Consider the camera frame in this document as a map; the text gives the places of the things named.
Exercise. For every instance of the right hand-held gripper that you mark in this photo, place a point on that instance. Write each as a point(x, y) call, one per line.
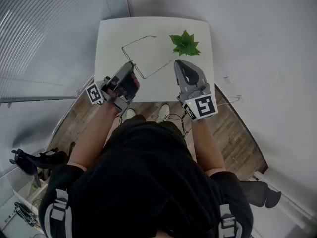
point(204, 105)

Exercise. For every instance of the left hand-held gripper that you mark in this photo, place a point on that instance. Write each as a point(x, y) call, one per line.
point(95, 93)

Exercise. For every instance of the person's right forearm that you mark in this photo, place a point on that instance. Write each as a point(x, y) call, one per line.
point(206, 147)

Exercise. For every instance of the person's left forearm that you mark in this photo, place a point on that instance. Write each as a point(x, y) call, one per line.
point(94, 137)

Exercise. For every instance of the person's left hand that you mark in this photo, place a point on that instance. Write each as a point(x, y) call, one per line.
point(135, 80)

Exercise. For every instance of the green artificial plant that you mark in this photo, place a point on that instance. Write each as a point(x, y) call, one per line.
point(184, 44)

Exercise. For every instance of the person's white left shoe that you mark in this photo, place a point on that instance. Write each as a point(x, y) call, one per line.
point(130, 113)

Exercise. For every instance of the person's white shoe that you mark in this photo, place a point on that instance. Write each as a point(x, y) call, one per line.
point(130, 113)
point(162, 111)

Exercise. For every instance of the person's white right shoe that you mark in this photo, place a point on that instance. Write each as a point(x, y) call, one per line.
point(162, 111)

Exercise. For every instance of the grey window blinds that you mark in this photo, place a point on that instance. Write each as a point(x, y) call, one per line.
point(37, 33)

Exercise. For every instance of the person's black clothing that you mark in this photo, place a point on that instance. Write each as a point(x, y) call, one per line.
point(148, 182)

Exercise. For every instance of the black office chair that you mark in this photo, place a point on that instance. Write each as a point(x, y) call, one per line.
point(24, 161)

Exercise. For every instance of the black mesh chair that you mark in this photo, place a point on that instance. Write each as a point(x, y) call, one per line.
point(255, 193)

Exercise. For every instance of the white side desk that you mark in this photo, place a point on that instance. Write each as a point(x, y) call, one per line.
point(10, 207)

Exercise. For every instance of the white wall trunking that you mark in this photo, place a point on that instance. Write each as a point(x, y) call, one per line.
point(289, 202)

